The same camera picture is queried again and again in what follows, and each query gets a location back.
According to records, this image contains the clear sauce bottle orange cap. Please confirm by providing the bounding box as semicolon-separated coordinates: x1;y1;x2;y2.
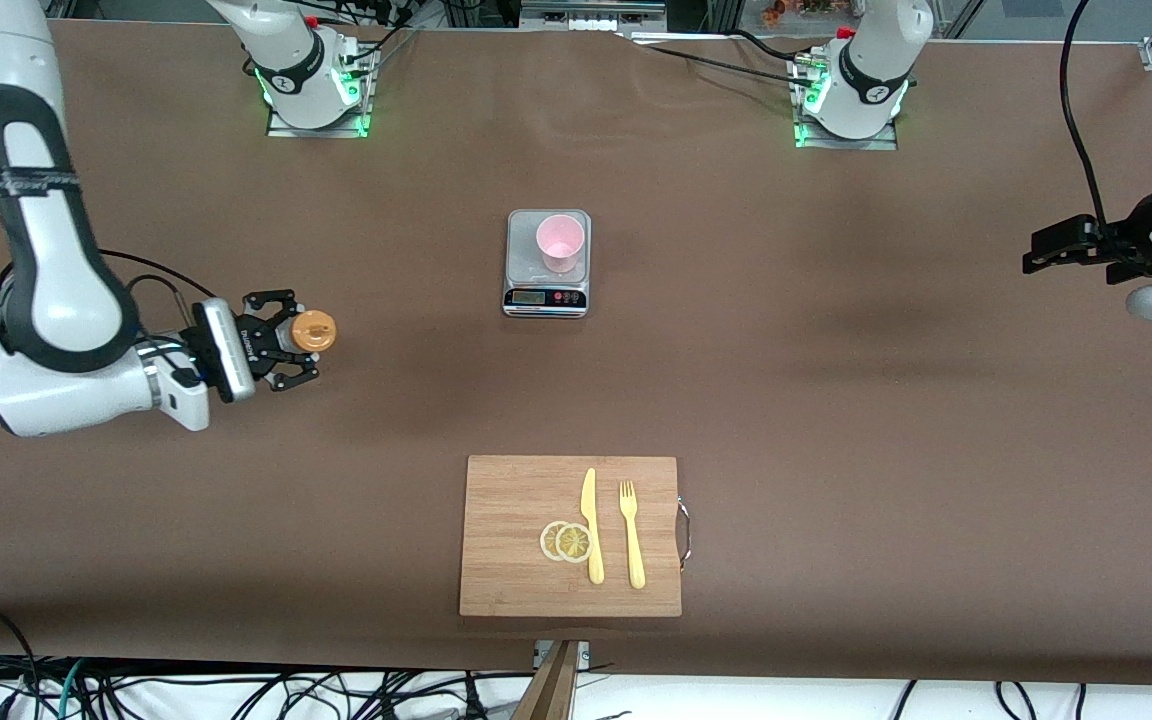
290;309;338;354

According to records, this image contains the pink plastic cup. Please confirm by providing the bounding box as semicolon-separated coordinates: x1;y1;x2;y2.
535;214;587;275

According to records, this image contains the silver digital kitchen scale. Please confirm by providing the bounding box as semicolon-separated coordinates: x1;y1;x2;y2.
502;208;593;320

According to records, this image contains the wooden cutting board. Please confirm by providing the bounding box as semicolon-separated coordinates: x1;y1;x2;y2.
458;455;684;619

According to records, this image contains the yellow plastic knife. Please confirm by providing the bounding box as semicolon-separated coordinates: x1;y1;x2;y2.
580;467;606;586

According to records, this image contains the yellow plastic fork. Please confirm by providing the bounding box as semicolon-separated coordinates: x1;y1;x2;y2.
618;480;647;590

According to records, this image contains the wooden beam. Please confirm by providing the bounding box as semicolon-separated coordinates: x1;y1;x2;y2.
511;640;580;720

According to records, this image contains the grey power strip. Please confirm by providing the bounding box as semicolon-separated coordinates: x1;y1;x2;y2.
519;0;669;36

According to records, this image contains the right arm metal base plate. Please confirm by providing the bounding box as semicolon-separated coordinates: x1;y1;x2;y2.
266;100;370;139

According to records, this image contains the black base power cable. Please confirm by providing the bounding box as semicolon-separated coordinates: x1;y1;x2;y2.
626;28;817;91

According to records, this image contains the teal cable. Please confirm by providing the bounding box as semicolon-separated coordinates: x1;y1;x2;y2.
54;658;87;720

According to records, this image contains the small metal bracket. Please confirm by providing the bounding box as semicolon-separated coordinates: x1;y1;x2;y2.
533;640;592;669

